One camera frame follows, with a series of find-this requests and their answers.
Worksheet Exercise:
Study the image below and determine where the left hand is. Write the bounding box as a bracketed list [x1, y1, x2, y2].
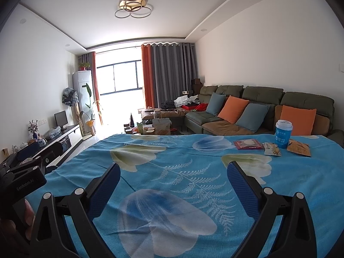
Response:
[1, 199, 35, 250]

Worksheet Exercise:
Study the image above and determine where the white tv cabinet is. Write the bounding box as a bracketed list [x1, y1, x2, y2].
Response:
[5, 124, 83, 172]

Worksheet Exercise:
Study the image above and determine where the small black monitor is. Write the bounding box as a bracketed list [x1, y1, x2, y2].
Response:
[54, 111, 68, 131]

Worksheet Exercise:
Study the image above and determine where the tall green leaf plant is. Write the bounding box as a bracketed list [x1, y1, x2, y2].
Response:
[80, 83, 96, 136]

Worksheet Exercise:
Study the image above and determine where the beige snack packet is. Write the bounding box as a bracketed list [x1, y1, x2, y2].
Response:
[263, 142, 282, 157]

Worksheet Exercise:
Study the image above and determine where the red snack packet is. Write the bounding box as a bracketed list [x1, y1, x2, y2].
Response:
[234, 139, 264, 150]

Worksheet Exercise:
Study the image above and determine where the white air conditioner unit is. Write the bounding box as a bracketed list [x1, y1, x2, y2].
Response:
[73, 71, 97, 135]

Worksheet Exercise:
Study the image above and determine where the blue white coffee cup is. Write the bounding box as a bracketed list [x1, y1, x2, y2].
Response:
[275, 119, 293, 149]

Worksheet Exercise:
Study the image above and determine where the orange cushion near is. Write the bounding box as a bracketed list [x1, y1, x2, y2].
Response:
[280, 105, 317, 136]

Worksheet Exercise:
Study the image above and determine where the orange cushion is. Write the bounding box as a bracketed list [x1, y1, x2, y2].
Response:
[218, 96, 249, 124]
[280, 105, 317, 136]

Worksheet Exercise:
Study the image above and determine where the grey blue cushion near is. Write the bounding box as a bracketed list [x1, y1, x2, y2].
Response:
[236, 103, 269, 132]

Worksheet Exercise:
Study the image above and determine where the grey blue cushion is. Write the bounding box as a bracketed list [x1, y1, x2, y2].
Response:
[206, 93, 226, 116]
[236, 103, 269, 132]

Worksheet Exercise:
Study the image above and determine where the blue floral tablecloth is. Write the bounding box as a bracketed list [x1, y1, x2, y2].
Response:
[27, 135, 343, 257]

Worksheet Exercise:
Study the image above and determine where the cluttered coffee table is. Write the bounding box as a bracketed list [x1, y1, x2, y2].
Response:
[124, 107, 189, 135]

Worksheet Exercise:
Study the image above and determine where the orange cushion middle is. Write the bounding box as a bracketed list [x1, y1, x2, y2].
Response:
[218, 96, 249, 124]

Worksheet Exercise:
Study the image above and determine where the green brown sectional sofa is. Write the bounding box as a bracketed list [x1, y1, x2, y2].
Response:
[184, 85, 343, 146]

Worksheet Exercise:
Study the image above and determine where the grey blue cushion far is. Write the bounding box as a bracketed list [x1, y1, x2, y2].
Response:
[206, 93, 226, 116]

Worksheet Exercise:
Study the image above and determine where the orange and grey curtain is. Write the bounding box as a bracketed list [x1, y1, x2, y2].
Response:
[141, 43, 198, 108]

